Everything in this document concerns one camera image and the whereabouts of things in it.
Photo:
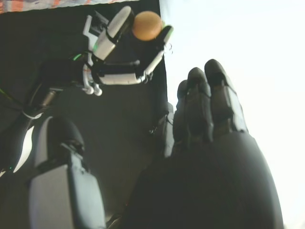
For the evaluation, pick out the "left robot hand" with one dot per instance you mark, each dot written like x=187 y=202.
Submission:
x=202 y=179

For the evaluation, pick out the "brown egg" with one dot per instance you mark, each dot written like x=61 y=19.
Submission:
x=146 y=26

